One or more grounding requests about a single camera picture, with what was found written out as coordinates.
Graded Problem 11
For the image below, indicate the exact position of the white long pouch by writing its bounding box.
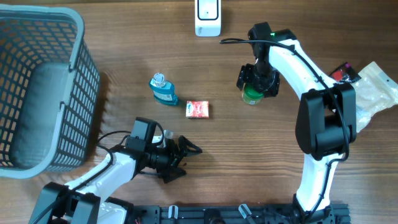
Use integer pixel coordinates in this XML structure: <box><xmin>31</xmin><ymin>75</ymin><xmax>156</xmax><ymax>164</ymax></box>
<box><xmin>352</xmin><ymin>62</ymin><xmax>397</xmax><ymax>133</ymax></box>

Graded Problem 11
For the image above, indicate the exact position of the green lid jar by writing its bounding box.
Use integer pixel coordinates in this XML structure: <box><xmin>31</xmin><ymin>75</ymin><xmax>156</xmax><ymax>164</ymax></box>
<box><xmin>242</xmin><ymin>83</ymin><xmax>264</xmax><ymax>105</ymax></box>

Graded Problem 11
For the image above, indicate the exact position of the black red snack wrapper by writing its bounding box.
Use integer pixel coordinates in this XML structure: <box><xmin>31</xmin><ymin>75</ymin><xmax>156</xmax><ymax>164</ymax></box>
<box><xmin>329</xmin><ymin>62</ymin><xmax>361</xmax><ymax>83</ymax></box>

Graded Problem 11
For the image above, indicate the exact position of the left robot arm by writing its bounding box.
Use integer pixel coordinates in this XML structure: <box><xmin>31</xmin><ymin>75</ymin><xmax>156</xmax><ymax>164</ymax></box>
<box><xmin>29</xmin><ymin>117</ymin><xmax>202</xmax><ymax>223</ymax></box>

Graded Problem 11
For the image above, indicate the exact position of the red snack packet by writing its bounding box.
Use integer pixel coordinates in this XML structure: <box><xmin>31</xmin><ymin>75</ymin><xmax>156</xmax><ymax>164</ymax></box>
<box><xmin>185</xmin><ymin>101</ymin><xmax>210</xmax><ymax>118</ymax></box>

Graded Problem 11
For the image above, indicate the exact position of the white barcode scanner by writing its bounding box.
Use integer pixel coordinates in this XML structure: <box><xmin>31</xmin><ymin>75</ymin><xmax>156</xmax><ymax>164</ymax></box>
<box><xmin>194</xmin><ymin>0</ymin><xmax>221</xmax><ymax>37</ymax></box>

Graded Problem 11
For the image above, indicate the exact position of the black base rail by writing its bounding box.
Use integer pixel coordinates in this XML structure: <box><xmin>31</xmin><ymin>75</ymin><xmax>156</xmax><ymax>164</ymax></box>
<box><xmin>102</xmin><ymin>203</ymin><xmax>352</xmax><ymax>224</ymax></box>

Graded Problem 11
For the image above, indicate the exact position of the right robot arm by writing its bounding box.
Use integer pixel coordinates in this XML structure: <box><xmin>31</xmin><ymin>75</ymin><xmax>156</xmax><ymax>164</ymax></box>
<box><xmin>223</xmin><ymin>22</ymin><xmax>356</xmax><ymax>223</ymax></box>

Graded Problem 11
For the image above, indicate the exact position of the grey plastic mesh basket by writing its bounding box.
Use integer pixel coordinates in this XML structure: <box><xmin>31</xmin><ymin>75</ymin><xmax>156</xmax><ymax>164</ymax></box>
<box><xmin>1</xmin><ymin>4</ymin><xmax>101</xmax><ymax>179</ymax></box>

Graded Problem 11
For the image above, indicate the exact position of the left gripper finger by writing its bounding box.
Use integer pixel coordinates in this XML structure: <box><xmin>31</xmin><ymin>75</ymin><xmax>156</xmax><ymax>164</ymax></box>
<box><xmin>178</xmin><ymin>136</ymin><xmax>203</xmax><ymax>156</ymax></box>
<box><xmin>159</xmin><ymin>167</ymin><xmax>187</xmax><ymax>184</ymax></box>

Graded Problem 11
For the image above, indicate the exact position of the blue mouthwash bottle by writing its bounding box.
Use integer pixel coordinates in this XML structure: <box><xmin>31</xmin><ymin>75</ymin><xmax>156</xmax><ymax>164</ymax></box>
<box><xmin>149</xmin><ymin>73</ymin><xmax>178</xmax><ymax>106</ymax></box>

